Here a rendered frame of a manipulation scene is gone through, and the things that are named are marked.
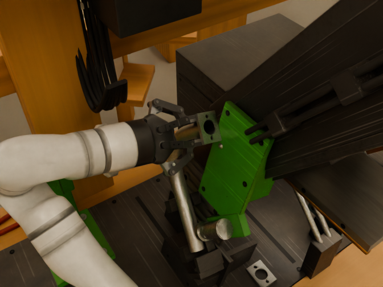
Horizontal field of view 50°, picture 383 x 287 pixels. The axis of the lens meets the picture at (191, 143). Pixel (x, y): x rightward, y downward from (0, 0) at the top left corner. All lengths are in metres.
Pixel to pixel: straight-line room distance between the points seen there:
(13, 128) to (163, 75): 1.05
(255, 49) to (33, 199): 0.55
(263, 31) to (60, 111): 0.48
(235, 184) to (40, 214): 0.33
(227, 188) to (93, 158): 0.26
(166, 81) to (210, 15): 1.87
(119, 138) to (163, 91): 2.23
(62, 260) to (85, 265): 0.03
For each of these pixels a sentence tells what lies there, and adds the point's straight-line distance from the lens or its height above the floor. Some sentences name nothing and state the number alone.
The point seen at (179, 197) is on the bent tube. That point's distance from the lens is 0.83.
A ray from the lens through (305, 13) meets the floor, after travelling 3.91.
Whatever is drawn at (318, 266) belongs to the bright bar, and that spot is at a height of 0.95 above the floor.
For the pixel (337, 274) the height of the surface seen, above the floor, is 0.90.
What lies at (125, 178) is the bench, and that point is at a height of 0.88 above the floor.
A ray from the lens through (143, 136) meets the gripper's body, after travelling 0.64.
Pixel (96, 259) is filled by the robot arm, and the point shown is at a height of 1.22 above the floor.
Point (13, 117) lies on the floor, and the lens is 2.85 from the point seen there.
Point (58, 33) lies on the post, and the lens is 0.80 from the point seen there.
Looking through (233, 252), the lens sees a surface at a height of 0.97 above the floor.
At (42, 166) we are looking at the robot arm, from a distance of 0.57.
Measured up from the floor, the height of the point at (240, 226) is 1.10.
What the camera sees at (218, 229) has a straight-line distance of 0.75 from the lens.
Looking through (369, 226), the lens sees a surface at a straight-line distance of 0.76.
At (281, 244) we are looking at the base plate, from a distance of 0.98.
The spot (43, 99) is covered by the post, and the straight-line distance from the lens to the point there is 0.86.
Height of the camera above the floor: 1.71
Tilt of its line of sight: 44 degrees down
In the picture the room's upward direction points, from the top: straight up
